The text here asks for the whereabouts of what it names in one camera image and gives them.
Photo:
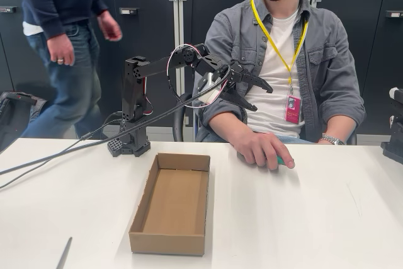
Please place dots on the navy sweater man's right hand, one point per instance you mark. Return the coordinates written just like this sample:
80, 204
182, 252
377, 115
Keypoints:
61, 51

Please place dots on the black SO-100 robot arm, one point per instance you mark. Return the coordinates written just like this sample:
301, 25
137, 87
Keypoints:
133, 92

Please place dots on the navy sweater man's right forearm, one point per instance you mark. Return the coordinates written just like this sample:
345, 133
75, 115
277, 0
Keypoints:
47, 14

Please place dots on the brown cardboard box tray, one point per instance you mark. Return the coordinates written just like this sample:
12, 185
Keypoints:
176, 206

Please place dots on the silver wristwatch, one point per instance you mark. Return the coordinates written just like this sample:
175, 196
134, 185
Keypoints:
332, 140

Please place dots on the seated man grey shirt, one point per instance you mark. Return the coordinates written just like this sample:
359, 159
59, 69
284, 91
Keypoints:
277, 45

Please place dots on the seated man's left forearm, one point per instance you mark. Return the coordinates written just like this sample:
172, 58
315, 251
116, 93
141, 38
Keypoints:
343, 117

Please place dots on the green capped black marker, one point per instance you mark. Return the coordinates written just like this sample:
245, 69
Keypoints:
281, 159

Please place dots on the seated man's right forearm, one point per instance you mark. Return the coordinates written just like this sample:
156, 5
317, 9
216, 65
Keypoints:
220, 124

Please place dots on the pink ID badge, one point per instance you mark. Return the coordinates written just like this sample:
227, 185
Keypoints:
292, 110

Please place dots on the navy sweater man's left hand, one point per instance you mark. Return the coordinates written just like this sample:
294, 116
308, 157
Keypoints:
110, 26

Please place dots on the idle black robot arm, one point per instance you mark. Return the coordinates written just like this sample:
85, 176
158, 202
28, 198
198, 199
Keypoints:
395, 149

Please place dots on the seated man's right hand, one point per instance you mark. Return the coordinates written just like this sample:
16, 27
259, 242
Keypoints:
261, 149

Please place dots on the black backpack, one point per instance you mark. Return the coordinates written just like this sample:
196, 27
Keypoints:
15, 114

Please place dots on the grey flat strip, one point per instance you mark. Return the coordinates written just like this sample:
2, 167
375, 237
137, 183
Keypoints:
64, 254

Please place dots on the dark grey metal cabinet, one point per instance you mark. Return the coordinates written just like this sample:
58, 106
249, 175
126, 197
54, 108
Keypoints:
214, 1
141, 23
371, 29
9, 61

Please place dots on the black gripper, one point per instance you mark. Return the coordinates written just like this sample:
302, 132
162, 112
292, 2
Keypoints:
237, 77

